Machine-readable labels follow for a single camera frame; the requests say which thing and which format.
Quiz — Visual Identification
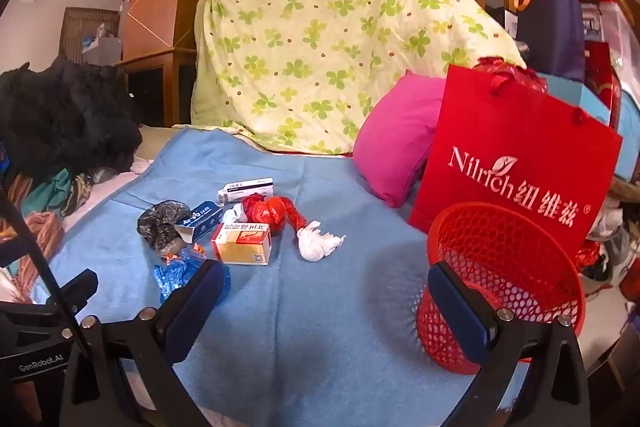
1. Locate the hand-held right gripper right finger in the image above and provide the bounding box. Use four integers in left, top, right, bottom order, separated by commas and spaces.
427, 261, 593, 427

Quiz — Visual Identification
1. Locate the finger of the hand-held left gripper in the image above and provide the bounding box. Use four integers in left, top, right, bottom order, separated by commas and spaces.
45, 269, 98, 308

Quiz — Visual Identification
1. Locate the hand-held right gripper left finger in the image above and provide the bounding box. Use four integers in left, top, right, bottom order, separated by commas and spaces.
60, 259, 228, 427

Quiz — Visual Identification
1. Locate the blue plastic wrapper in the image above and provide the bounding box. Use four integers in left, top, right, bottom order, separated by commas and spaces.
153, 247, 232, 305

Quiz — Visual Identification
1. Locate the red mesh basket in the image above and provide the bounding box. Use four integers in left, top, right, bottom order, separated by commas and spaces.
416, 202, 587, 375

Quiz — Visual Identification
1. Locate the orange medicine box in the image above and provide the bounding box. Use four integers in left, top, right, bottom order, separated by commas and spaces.
211, 222, 273, 266

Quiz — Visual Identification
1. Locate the blue toothpaste box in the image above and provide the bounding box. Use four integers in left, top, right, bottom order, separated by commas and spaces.
177, 201, 224, 244

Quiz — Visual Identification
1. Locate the black plastic bag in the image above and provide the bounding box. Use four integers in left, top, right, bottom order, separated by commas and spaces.
137, 202, 193, 258

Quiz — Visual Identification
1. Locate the red plastic bag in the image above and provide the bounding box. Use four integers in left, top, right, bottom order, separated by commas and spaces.
242, 194, 307, 239
261, 197, 293, 235

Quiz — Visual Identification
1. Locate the white medicine box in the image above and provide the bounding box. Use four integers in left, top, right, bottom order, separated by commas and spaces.
216, 177, 275, 204

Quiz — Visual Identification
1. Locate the white tissue wad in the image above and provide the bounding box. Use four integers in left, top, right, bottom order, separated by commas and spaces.
296, 221, 347, 263

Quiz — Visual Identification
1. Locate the pile of colourful clothes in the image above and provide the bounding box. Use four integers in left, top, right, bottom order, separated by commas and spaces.
0, 167, 108, 303

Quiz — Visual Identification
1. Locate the white bed sheet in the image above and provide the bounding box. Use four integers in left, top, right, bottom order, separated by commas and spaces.
60, 159, 156, 233

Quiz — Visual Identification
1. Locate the blue blanket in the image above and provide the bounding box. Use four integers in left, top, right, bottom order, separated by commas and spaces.
30, 127, 531, 427

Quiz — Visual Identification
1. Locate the cream pillow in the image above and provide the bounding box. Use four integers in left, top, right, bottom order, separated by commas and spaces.
132, 124, 176, 162

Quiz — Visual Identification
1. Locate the black fluffy cloth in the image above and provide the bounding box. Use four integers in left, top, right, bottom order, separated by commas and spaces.
0, 54, 143, 178

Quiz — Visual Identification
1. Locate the pink pillow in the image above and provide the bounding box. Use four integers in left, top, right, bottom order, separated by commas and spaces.
352, 71, 448, 208

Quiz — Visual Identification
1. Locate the red paper bag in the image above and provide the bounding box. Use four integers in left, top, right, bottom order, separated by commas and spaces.
409, 63, 625, 253

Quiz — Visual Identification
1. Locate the red crinkled plastic wrap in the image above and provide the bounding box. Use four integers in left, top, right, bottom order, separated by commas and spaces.
472, 57, 548, 95

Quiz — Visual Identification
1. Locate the wooden cabinet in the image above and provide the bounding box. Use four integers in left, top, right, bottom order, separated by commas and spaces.
115, 47, 198, 128

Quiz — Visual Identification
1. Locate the light blue box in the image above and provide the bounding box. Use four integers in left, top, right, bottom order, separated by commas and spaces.
537, 74, 613, 122

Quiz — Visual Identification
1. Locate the brown lattice screen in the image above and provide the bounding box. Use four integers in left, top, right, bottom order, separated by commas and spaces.
60, 7, 121, 68

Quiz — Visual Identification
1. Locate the red gift box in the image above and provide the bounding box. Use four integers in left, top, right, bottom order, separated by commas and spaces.
585, 42, 626, 128

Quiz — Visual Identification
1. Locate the green clover print quilt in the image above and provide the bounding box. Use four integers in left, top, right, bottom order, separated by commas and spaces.
190, 0, 528, 155

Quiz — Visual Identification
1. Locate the clear plastic storage box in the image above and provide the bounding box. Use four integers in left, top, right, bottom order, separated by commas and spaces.
580, 0, 640, 58

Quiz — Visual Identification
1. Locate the black strap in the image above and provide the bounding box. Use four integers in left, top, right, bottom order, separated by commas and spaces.
0, 189, 81, 328

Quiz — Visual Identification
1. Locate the navy bag with orange straps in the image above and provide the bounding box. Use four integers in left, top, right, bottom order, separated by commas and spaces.
515, 0, 586, 82

